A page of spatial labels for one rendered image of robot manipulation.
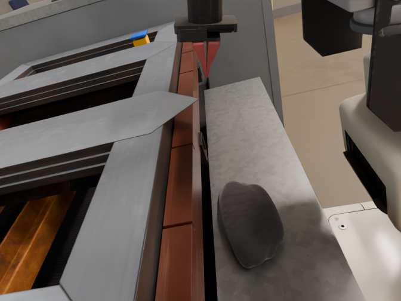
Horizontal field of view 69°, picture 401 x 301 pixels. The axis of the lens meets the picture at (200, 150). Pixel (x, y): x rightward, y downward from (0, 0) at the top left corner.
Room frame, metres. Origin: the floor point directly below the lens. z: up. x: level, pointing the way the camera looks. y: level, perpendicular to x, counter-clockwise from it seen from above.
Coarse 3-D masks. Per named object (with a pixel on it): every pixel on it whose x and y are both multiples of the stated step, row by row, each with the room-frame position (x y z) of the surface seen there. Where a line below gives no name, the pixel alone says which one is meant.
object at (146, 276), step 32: (64, 64) 1.29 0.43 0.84; (128, 64) 0.91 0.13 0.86; (32, 96) 0.96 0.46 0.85; (64, 96) 0.93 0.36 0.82; (64, 160) 0.48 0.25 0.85; (96, 160) 0.46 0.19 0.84; (160, 160) 0.38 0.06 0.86; (0, 192) 0.49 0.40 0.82; (160, 192) 0.32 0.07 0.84; (160, 224) 0.28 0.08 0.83
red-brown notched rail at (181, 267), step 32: (192, 64) 0.84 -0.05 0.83; (192, 96) 0.63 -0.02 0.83; (192, 128) 0.49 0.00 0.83; (192, 160) 0.39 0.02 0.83; (192, 192) 0.32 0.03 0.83; (192, 224) 0.26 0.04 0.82; (160, 256) 0.23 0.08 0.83; (192, 256) 0.21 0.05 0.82; (160, 288) 0.19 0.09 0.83; (192, 288) 0.18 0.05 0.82
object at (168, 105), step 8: (160, 96) 0.59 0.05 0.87; (168, 96) 0.58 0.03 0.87; (176, 96) 0.57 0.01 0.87; (160, 104) 0.55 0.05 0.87; (168, 104) 0.54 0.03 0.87; (176, 104) 0.53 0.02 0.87; (160, 112) 0.52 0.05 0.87; (168, 112) 0.51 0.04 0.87; (176, 112) 0.50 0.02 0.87; (152, 120) 0.50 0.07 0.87; (160, 120) 0.49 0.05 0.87; (168, 120) 0.48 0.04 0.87; (152, 128) 0.46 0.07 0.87
